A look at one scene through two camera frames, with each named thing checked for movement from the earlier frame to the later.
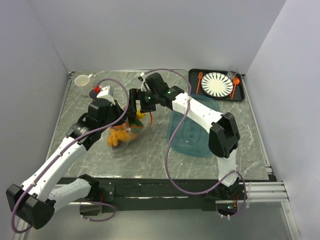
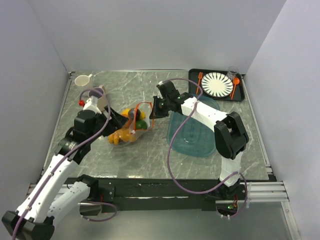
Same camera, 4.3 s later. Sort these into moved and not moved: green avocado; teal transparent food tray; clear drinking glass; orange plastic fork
Moved: green avocado
Not moved: clear drinking glass; teal transparent food tray; orange plastic fork
